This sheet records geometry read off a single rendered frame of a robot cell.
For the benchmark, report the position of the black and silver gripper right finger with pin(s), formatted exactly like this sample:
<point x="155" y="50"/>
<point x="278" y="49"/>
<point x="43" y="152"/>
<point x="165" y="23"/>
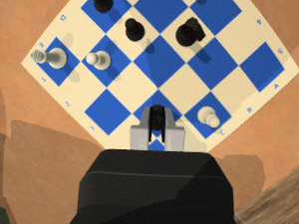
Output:
<point x="174" y="135"/>

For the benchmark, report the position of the blue and cream chessboard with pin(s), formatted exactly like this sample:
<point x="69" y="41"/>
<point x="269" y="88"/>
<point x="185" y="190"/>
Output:
<point x="236" y="69"/>

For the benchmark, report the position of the white pawn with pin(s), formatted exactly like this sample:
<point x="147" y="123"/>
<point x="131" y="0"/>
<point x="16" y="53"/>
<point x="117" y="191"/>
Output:
<point x="207" y="115"/>
<point x="101" y="60"/>

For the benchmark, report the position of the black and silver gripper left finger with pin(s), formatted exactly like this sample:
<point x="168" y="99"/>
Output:
<point x="140" y="135"/>

